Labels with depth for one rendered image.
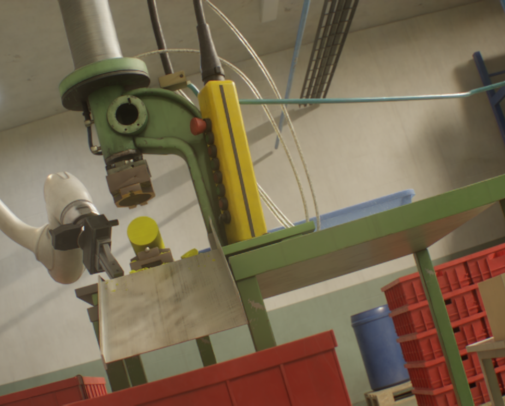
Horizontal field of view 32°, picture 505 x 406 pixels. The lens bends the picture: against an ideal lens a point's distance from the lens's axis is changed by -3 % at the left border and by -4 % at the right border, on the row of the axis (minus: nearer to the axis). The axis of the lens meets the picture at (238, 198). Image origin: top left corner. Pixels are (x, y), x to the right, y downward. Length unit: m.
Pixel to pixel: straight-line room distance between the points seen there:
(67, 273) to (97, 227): 0.29
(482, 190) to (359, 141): 8.88
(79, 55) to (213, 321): 0.79
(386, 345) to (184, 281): 7.13
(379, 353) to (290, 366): 7.80
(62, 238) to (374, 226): 0.74
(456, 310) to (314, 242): 3.42
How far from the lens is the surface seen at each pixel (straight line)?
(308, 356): 1.07
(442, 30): 11.32
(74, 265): 2.27
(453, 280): 5.11
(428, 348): 5.05
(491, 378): 3.63
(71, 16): 2.15
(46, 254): 2.28
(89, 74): 2.03
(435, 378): 5.05
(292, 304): 10.26
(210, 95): 2.01
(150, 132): 2.06
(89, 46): 2.10
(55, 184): 2.21
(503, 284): 3.06
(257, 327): 1.70
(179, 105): 2.08
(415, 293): 5.04
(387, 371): 8.86
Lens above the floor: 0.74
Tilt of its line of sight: 10 degrees up
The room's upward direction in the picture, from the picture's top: 17 degrees counter-clockwise
